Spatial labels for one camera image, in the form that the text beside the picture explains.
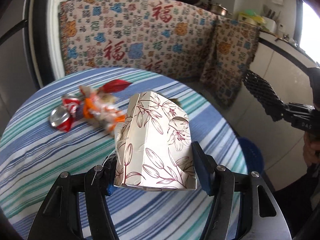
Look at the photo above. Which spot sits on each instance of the floral paper box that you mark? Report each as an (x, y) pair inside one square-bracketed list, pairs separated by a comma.
[(153, 146)]

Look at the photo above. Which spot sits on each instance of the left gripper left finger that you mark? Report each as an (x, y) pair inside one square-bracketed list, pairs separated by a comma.
[(75, 201)]

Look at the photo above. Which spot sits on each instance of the steel pot with lid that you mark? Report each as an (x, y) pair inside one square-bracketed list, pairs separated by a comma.
[(216, 8)]

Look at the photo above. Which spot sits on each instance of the blue plastic trash basket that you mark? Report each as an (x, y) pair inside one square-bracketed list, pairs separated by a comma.
[(252, 155)]

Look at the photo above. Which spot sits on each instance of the right hand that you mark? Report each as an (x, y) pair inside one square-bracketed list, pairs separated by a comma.
[(310, 150)]

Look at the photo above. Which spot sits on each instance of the orange clear plastic wrapper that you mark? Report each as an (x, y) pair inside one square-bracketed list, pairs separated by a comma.
[(99, 109)]

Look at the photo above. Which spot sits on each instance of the red snack wrapper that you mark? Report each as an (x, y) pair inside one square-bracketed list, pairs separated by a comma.
[(114, 86)]

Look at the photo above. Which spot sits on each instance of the patterned fu character blanket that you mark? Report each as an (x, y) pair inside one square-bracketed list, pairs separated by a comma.
[(172, 38)]

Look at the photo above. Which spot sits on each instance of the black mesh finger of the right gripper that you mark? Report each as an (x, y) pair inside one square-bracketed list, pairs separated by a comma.
[(264, 93)]

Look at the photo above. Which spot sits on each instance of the blue striped tablecloth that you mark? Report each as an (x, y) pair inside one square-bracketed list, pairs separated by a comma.
[(33, 154)]

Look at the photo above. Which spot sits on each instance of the white kitchen cabinet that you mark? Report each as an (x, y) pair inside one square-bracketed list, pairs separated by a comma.
[(283, 66)]

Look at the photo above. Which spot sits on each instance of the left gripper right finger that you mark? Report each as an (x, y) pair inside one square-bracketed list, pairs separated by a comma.
[(259, 214)]

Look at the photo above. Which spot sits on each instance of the crushed red soda can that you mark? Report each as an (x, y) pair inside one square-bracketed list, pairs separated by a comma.
[(63, 116)]

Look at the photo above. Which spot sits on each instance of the dark refrigerator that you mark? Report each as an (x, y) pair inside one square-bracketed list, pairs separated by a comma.
[(25, 62)]

